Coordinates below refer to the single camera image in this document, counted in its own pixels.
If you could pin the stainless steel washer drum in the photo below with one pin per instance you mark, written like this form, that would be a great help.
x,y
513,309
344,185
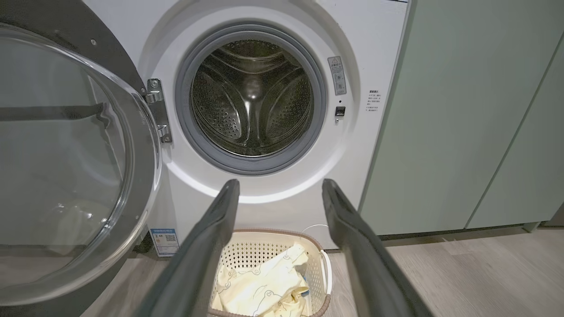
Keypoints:
x,y
251,97

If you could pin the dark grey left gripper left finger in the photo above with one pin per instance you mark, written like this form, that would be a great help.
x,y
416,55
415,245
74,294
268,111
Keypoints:
x,y
194,273

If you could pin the white front-load washing machine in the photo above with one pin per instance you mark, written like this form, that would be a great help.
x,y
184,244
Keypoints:
x,y
374,44

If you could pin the metal door hinge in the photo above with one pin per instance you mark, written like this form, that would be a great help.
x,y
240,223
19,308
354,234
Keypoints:
x,y
157,110

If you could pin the cream yellow printed garment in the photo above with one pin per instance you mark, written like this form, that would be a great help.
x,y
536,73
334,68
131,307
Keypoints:
x,y
260,286

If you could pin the round white filter cover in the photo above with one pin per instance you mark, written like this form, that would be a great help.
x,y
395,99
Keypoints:
x,y
315,228

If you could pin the grey warning label sticker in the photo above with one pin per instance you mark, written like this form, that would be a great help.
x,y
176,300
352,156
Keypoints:
x,y
337,75

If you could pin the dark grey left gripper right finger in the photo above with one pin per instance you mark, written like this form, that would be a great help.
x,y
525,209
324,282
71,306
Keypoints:
x,y
370,277

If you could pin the cream perforated basket brown rim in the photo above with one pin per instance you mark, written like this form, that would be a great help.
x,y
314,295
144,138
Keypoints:
x,y
246,251

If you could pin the washing machine glass door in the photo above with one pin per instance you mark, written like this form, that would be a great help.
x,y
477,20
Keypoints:
x,y
66,154

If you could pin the white text notice sticker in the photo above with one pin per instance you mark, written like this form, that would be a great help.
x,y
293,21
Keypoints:
x,y
373,101

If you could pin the black door latch socket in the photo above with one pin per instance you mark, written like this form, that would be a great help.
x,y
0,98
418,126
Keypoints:
x,y
340,111

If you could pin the blue energy label sticker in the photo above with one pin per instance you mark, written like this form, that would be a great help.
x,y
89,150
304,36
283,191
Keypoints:
x,y
164,242

